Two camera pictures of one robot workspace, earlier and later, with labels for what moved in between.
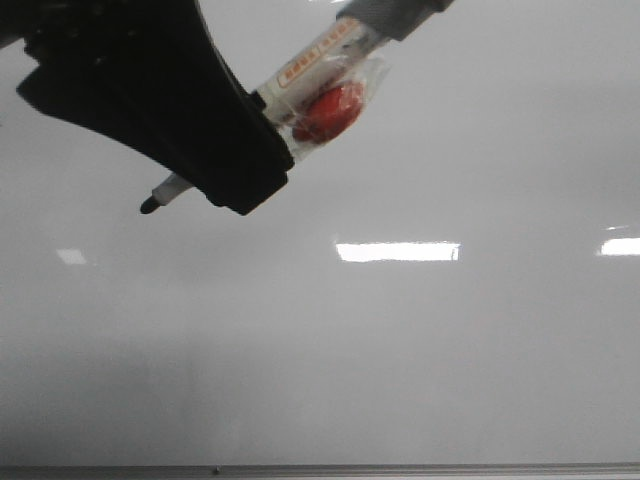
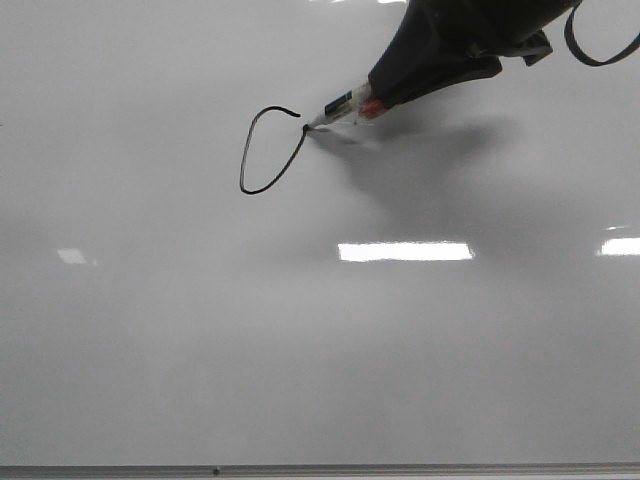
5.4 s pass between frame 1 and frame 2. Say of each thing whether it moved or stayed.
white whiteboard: stayed
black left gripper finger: moved
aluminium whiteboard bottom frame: stayed
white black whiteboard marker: moved
